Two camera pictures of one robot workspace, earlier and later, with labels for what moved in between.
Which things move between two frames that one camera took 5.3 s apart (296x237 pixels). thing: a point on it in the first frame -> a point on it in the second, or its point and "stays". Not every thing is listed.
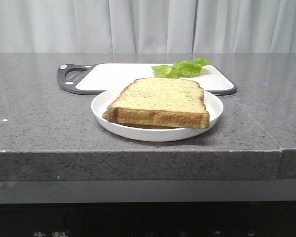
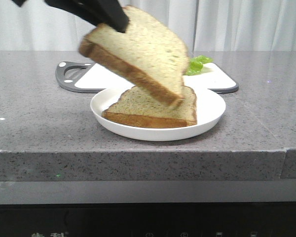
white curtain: [147, 26] stays
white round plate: [213, 103] stays
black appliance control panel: [268, 218] stays
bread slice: [163, 102] -> [147, 52]
